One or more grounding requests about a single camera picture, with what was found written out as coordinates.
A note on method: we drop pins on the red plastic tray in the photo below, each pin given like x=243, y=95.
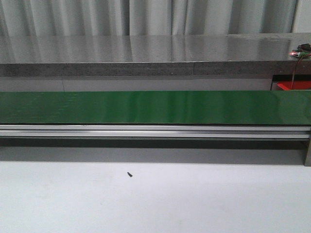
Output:
x=299, y=85

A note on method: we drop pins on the grey curtain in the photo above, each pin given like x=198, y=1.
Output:
x=145, y=17

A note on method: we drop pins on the circuit board with red LED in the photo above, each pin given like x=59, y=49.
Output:
x=302, y=51

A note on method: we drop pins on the aluminium conveyor frame rail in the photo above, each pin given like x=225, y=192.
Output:
x=158, y=136

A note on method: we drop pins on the green conveyor belt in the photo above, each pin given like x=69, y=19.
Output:
x=157, y=107

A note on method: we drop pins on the grey stone counter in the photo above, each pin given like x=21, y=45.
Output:
x=153, y=55

